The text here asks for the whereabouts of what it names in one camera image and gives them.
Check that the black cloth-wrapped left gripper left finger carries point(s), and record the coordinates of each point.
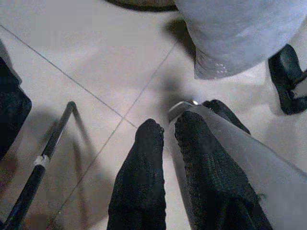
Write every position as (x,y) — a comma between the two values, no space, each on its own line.
(138,177)

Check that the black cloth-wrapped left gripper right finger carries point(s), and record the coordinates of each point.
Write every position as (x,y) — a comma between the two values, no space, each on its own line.
(213,177)

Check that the white clip on rod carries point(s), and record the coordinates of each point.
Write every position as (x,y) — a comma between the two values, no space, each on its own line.
(41,160)

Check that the black metal rod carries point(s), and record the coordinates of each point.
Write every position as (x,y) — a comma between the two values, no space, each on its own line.
(28,184)

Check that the black fabric object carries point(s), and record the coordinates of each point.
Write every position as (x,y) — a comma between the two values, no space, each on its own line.
(10,112)

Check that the dark round rim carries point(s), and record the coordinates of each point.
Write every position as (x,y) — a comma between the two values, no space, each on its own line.
(141,5)

